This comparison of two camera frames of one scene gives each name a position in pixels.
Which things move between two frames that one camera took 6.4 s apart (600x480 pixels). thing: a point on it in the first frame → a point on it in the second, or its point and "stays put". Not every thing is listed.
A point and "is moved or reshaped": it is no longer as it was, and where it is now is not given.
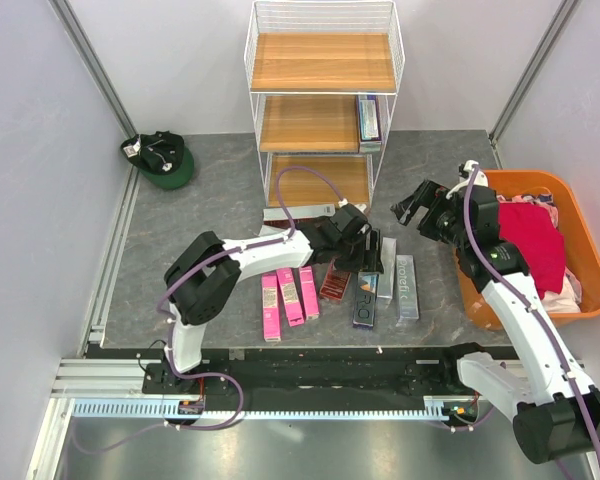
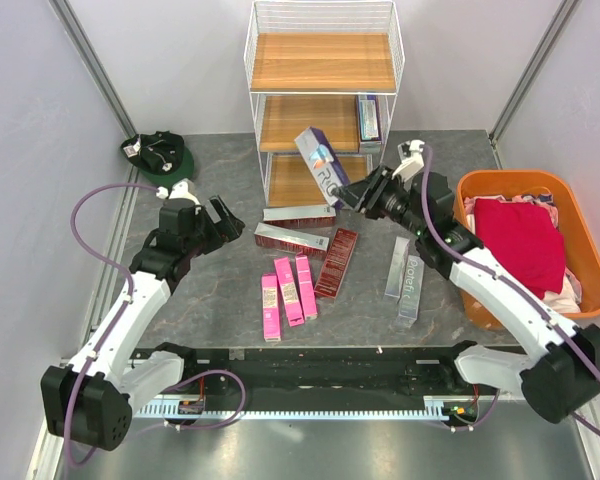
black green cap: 162,157 stays put
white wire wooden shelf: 306,62 stays put
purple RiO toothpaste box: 366,298 → 323,162
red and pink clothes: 569,297 stays put
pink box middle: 290,296 stays put
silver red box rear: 277,216 stays put
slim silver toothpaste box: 385,279 → 393,288
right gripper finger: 424,194 → 352,194
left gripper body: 357,247 → 198,240
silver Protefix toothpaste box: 407,301 is moved or reshaped
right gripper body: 439,222 → 389,199
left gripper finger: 349,263 → 221,212
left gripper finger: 376,264 → 224,232
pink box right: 310,298 stays put
